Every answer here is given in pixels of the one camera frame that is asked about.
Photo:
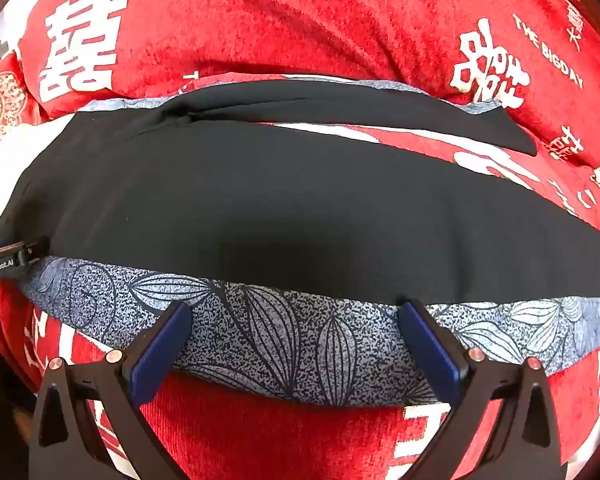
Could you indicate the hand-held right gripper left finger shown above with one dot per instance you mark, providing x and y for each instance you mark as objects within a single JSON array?
[{"x": 152, "y": 360}]

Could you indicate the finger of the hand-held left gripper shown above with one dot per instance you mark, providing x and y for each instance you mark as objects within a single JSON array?
[{"x": 32, "y": 251}]

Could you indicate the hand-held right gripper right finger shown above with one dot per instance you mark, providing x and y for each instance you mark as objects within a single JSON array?
[{"x": 430, "y": 355}]

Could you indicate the black pants with leaf-patterned lining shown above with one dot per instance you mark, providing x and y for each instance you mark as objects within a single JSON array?
[{"x": 280, "y": 210}]

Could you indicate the red gold embroidered pillow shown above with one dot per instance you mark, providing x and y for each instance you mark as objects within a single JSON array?
[{"x": 0, "y": 110}]

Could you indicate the white cabinet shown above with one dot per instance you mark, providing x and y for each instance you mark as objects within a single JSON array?
[{"x": 7, "y": 22}]

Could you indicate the red printed blanket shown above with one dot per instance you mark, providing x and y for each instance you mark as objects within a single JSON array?
[{"x": 305, "y": 25}]

